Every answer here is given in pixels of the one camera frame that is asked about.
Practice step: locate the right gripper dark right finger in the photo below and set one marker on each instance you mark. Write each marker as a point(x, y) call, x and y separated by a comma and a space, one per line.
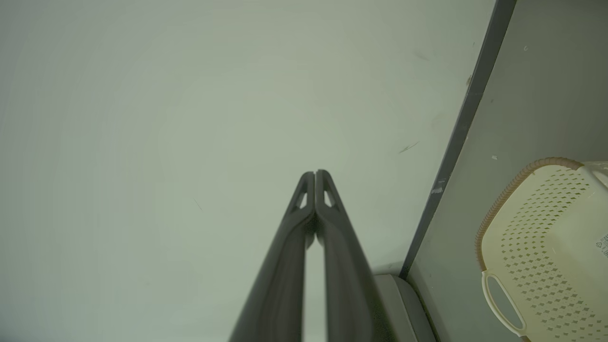
point(346, 285)

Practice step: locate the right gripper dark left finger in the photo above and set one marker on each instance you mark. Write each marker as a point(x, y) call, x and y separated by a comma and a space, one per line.
point(280, 285)

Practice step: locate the cream perforated laundry basket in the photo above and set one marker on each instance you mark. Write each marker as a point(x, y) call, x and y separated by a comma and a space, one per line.
point(546, 247)

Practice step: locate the printed basket label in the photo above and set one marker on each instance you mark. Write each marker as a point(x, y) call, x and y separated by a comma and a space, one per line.
point(603, 244)

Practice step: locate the black wall baseboard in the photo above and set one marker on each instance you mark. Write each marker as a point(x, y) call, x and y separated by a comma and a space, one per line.
point(463, 128)

